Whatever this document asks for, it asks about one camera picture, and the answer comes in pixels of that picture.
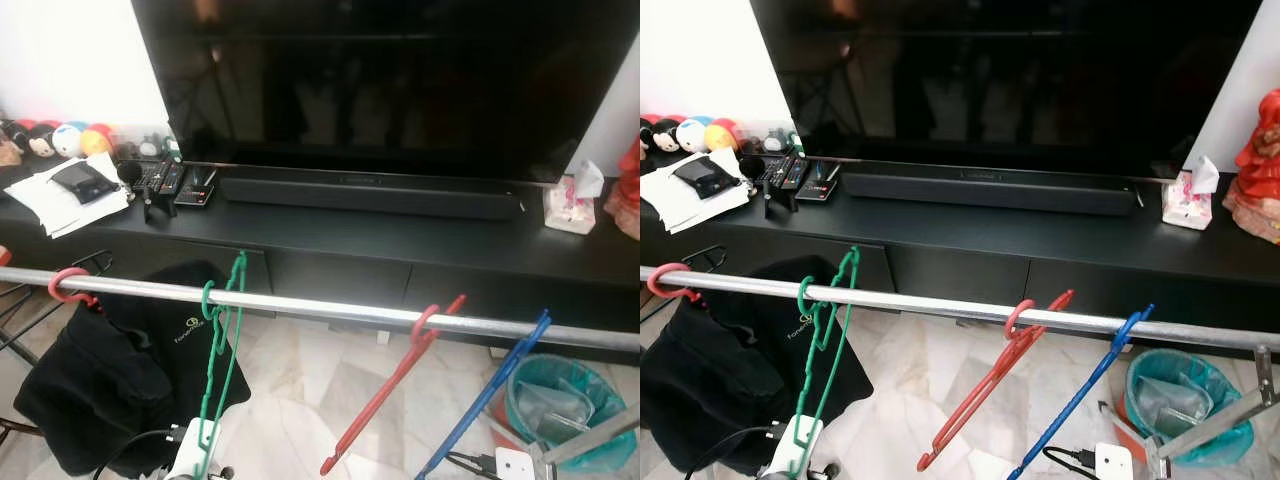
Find green plastic hanger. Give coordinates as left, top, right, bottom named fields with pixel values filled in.
left=190, top=250, right=249, bottom=480
left=785, top=245, right=862, bottom=480

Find blue plastic hanger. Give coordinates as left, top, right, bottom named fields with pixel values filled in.
left=1008, top=304, right=1156, bottom=480
left=415, top=308, right=553, bottom=480

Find red laughing Buddha statue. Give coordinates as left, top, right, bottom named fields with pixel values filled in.
left=605, top=140, right=641, bottom=241
left=1222, top=88, right=1280, bottom=246

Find white paper sheets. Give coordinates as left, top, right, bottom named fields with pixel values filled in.
left=640, top=155, right=753, bottom=234
left=5, top=155, right=133, bottom=239

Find white pink tissue box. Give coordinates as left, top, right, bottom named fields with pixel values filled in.
left=543, top=160, right=606, bottom=236
left=1162, top=155, right=1221, bottom=231

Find black wallet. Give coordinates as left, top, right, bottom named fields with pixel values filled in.
left=50, top=162, right=119, bottom=206
left=673, top=157, right=741, bottom=199

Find white round plush toy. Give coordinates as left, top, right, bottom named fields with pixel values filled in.
left=52, top=122, right=86, bottom=159
left=675, top=115, right=711, bottom=154

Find black remote control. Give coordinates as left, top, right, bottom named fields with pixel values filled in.
left=140, top=160, right=186, bottom=198
left=765, top=155, right=807, bottom=193

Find black shirt with green logo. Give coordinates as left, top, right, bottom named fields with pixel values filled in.
left=12, top=260, right=251, bottom=479
left=640, top=255, right=876, bottom=476

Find orange bin with teal bag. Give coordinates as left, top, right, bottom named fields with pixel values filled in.
left=1115, top=348, right=1256, bottom=468
left=490, top=353, right=641, bottom=473

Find black box red display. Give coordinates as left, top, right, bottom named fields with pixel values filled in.
left=797, top=163, right=841, bottom=204
left=175, top=168, right=217, bottom=209

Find black soundbar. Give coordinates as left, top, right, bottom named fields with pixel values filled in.
left=840, top=170, right=1143, bottom=216
left=220, top=175, right=523, bottom=221

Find black television console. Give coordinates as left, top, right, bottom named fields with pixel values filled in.
left=640, top=160, right=1280, bottom=336
left=0, top=160, right=641, bottom=351

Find black flat television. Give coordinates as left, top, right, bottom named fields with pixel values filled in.
left=750, top=0, right=1263, bottom=181
left=130, top=0, right=641, bottom=183

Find steel clothes rack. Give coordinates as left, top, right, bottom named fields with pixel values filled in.
left=0, top=265, right=641, bottom=480
left=640, top=262, right=1280, bottom=480

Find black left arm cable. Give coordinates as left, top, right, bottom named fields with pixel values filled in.
left=95, top=428, right=186, bottom=480
left=690, top=425, right=781, bottom=480

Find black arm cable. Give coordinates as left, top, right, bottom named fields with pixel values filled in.
left=690, top=425, right=781, bottom=480
left=1040, top=446, right=1099, bottom=473
left=95, top=428, right=186, bottom=480
left=445, top=452, right=501, bottom=479

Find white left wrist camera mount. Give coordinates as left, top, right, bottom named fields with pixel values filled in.
left=760, top=415, right=827, bottom=480
left=165, top=418, right=223, bottom=480

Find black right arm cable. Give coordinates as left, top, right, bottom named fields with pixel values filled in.
left=445, top=452, right=501, bottom=479
left=1040, top=446, right=1099, bottom=473

